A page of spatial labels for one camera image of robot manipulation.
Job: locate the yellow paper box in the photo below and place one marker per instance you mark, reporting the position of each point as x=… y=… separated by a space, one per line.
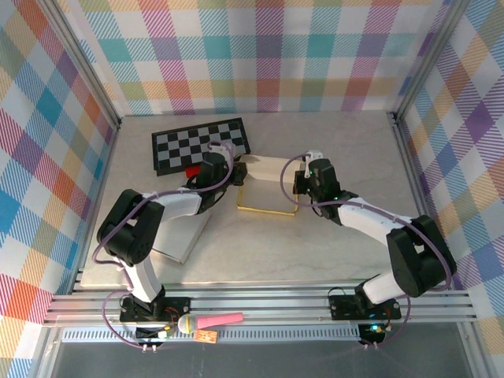
x=267 y=193

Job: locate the white paper box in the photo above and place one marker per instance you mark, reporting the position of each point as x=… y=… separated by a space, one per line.
x=185 y=240

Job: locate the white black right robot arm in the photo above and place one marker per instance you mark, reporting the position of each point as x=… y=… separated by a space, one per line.
x=366 y=220

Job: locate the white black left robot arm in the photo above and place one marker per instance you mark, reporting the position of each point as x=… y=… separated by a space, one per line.
x=177 y=202

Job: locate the red toy block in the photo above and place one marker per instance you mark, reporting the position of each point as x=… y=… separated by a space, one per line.
x=192 y=172

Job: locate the black grey chessboard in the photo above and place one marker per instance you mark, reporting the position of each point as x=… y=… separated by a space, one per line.
x=185 y=141

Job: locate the pink toy microphone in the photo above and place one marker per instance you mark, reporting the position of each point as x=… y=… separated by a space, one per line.
x=220 y=319

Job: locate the small orange tag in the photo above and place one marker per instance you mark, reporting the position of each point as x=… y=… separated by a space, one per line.
x=206 y=336

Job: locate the aluminium table side rail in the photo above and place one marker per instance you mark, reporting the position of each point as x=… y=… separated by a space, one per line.
x=104 y=177
x=409 y=165

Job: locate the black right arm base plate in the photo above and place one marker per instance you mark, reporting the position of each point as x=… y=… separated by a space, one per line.
x=342 y=309

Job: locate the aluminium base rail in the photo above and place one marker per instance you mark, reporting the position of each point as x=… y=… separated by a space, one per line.
x=256 y=305

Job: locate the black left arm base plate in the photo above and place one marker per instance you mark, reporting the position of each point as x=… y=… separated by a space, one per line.
x=179 y=307

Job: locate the aluminium corner post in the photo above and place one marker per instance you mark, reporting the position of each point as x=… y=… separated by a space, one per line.
x=428 y=59
x=80 y=59

